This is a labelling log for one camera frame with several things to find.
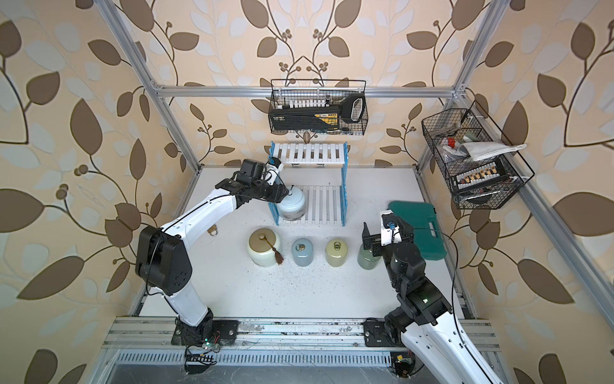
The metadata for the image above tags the cream jar with tassel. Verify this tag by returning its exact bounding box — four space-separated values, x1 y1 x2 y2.
247 228 284 267

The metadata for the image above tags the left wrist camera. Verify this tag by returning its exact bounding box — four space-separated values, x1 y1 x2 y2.
264 157 283 185

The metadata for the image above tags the yellow-green cylindrical tea canister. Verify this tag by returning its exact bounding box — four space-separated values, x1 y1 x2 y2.
326 238 349 267

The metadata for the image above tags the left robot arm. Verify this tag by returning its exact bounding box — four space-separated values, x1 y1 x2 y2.
135 157 289 347

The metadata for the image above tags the white paper packet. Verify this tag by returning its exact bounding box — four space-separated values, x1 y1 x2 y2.
459 142 527 162

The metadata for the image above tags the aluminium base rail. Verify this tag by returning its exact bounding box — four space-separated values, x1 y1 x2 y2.
101 316 500 354

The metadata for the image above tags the blue cylindrical tea canister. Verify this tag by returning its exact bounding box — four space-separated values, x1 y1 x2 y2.
291 238 314 267

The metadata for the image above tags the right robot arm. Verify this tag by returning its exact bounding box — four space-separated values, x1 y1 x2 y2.
362 215 502 383

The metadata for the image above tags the bit set tray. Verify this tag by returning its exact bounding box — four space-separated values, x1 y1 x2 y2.
453 161 510 193

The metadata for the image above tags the black yellow tool box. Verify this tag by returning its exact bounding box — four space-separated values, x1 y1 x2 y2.
269 107 340 132

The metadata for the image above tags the blue white two-tier shelf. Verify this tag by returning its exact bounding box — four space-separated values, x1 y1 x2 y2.
269 142 349 226

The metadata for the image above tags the green cylindrical tea canister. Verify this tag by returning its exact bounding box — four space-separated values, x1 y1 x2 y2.
358 245 382 270

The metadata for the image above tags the light blue round jar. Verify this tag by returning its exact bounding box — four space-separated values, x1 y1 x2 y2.
276 186 307 221

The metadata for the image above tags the green plastic tool case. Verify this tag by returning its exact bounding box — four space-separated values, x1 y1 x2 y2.
388 201 447 261

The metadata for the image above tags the white bit row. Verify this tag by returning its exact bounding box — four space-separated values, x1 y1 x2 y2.
287 99 330 109

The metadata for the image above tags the black wire basket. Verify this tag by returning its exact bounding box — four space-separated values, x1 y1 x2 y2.
268 78 369 135
421 101 535 210

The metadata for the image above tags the back black wire basket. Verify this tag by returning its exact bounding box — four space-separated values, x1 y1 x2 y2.
268 78 369 135

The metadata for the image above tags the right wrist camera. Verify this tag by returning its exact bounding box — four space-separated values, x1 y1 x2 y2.
380 210 402 246

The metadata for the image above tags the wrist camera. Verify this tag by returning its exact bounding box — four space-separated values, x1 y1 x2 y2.
380 210 402 246
264 157 283 185

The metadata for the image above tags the right black wire basket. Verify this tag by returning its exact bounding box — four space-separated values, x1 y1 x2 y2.
421 101 535 210

